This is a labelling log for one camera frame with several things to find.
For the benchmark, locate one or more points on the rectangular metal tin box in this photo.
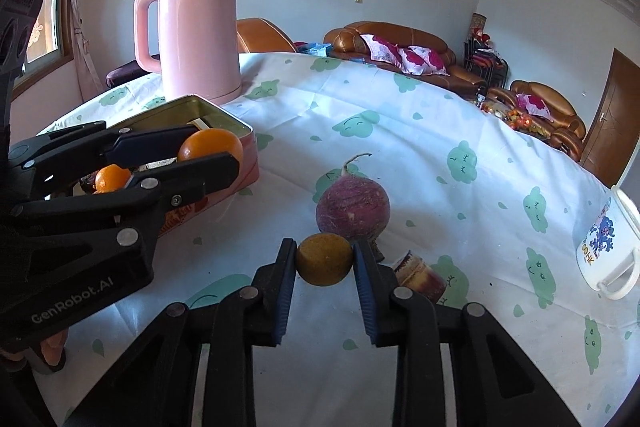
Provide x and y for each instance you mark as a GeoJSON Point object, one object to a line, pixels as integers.
{"type": "Point", "coordinates": [245, 167]}

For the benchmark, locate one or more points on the long brown leather sofa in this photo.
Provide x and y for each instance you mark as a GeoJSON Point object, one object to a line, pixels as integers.
{"type": "Point", "coordinates": [350, 39]}

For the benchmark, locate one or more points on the dark purple stool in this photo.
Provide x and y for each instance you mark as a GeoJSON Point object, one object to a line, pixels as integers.
{"type": "Point", "coordinates": [127, 74]}

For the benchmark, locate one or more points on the tall patterned vase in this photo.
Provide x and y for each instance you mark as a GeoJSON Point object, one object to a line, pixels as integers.
{"type": "Point", "coordinates": [477, 24]}

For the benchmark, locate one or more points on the round brown fruit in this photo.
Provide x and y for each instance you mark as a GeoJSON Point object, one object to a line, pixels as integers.
{"type": "Point", "coordinates": [324, 259]}

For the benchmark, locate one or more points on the pile of colourful snacks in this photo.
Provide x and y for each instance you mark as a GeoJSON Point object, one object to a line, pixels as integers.
{"type": "Point", "coordinates": [515, 119]}

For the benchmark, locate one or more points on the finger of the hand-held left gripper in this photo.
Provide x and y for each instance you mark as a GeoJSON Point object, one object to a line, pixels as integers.
{"type": "Point", "coordinates": [150, 142]}
{"type": "Point", "coordinates": [210, 169]}

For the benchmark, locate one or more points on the blue cloth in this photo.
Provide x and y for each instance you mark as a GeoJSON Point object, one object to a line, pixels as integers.
{"type": "Point", "coordinates": [312, 49]}

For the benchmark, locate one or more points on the brown leather chair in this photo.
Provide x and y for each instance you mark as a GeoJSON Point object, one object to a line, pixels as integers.
{"type": "Point", "coordinates": [265, 34]}

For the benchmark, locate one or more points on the pale curtain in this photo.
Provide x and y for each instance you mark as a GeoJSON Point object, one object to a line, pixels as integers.
{"type": "Point", "coordinates": [85, 32]}

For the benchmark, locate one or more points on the brown wooden door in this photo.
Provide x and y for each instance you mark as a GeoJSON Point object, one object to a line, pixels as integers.
{"type": "Point", "coordinates": [612, 117]}

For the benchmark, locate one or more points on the pink electric kettle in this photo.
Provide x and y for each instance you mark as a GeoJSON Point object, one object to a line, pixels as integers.
{"type": "Point", "coordinates": [200, 37]}

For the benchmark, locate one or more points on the white printed mug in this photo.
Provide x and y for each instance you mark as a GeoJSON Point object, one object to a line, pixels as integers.
{"type": "Point", "coordinates": [605, 247]}

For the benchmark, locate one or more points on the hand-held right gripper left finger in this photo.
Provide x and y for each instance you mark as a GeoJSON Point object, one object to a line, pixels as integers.
{"type": "Point", "coordinates": [282, 307]}

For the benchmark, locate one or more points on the white tablecloth green cloud print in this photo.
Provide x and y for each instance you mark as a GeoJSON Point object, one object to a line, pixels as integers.
{"type": "Point", "coordinates": [425, 132]}

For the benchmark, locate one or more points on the person's left hand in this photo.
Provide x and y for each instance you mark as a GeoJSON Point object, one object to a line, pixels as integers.
{"type": "Point", "coordinates": [54, 349]}

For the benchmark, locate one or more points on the pink floral pillow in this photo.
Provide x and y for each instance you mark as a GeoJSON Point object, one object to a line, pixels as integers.
{"type": "Point", "coordinates": [534, 107]}
{"type": "Point", "coordinates": [422, 59]}
{"type": "Point", "coordinates": [380, 49]}

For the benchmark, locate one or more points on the stacked dark chairs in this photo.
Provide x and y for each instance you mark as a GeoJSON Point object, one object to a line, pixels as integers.
{"type": "Point", "coordinates": [487, 62]}

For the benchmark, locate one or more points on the orange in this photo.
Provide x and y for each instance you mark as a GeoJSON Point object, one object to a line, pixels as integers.
{"type": "Point", "coordinates": [210, 144]}
{"type": "Point", "coordinates": [112, 179]}

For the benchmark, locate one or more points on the purple round radish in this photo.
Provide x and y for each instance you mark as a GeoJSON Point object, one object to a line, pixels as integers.
{"type": "Point", "coordinates": [350, 207]}

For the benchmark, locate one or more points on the brown leather armchair sofa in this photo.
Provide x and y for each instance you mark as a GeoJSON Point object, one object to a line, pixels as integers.
{"type": "Point", "coordinates": [565, 127]}

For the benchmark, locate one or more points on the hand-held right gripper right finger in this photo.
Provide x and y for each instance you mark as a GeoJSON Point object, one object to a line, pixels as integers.
{"type": "Point", "coordinates": [367, 307]}

